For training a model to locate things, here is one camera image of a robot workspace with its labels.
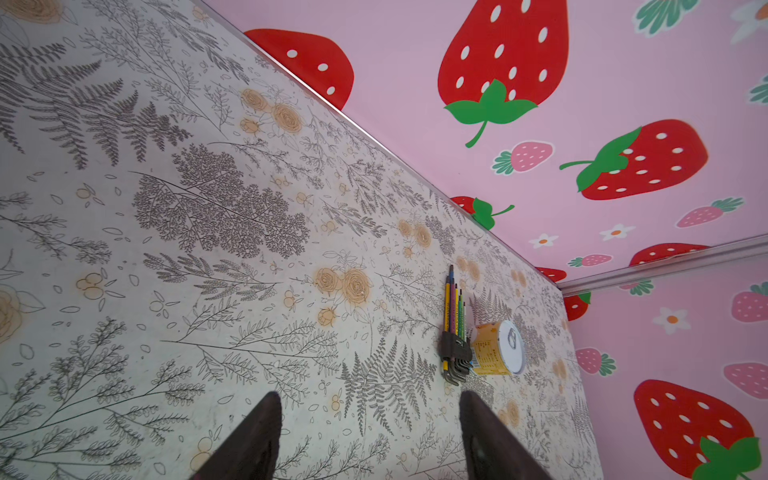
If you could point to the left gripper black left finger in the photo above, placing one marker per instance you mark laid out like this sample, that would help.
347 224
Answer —
251 451

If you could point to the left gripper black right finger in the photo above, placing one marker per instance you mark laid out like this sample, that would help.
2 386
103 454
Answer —
491 450

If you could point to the yellow tin can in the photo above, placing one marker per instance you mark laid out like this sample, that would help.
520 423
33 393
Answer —
498 349

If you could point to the colourful hex key set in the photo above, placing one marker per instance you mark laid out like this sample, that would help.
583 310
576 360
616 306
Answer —
453 346

